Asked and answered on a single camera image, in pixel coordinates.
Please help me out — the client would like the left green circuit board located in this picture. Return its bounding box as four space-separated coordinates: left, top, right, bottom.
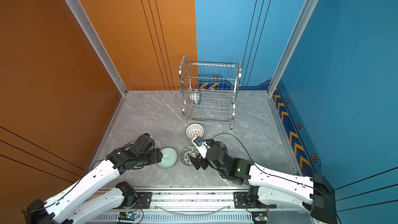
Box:
117 212 141 223

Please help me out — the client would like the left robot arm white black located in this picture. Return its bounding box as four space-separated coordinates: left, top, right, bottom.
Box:
24 133 163 224

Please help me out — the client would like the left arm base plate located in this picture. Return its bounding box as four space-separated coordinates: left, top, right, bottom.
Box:
122 192 152 209

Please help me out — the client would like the clear cable on rail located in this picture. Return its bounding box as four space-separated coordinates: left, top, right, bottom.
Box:
151 203 234 217

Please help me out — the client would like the green circuit board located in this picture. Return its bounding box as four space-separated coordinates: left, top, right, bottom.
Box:
251 212 268 224
117 212 141 223

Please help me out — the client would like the white brown lattice bowl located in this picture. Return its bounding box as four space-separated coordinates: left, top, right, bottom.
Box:
186 123 205 140

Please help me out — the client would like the stainless steel dish rack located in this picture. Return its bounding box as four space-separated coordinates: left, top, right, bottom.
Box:
179 56 242 130

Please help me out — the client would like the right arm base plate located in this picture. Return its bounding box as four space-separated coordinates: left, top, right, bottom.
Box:
233 192 277 209

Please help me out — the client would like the dark blue petal bowl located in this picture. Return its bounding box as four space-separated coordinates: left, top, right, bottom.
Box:
216 141 228 152

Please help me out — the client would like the pale green ribbed bowl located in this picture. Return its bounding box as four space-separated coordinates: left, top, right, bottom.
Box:
158 147 178 169

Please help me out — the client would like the blue floral white bowl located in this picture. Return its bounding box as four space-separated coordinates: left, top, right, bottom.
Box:
190 92 201 105

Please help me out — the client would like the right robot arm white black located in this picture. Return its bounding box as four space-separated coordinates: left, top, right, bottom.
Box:
190 138 338 224

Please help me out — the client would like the left aluminium corner post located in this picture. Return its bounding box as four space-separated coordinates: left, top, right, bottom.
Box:
65 0 127 96

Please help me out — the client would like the aluminium front rail frame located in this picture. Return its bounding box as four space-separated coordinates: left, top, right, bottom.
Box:
85 188 320 224

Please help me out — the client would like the right green circuit board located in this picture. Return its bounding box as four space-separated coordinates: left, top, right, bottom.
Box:
251 212 268 224

